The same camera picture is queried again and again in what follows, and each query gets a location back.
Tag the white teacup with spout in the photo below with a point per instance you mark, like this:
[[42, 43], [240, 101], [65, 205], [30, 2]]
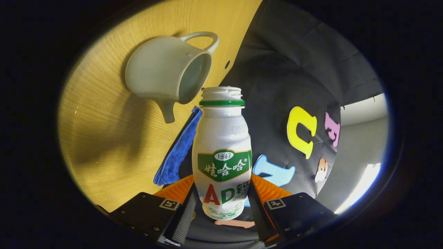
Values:
[[155, 69]]

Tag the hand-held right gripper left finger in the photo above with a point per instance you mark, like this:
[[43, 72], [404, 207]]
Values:
[[185, 218]]

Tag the black backdrop cloth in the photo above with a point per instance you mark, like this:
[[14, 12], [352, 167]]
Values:
[[287, 69]]

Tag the long ceiling light panel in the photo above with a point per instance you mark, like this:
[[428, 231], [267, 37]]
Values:
[[360, 188]]

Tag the white water bottle green label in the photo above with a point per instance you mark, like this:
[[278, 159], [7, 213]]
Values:
[[221, 138]]

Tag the blue folded towel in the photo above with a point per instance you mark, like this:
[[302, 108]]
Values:
[[178, 152]]

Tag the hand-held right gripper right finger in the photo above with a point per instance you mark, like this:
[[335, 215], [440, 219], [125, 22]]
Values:
[[258, 214]]

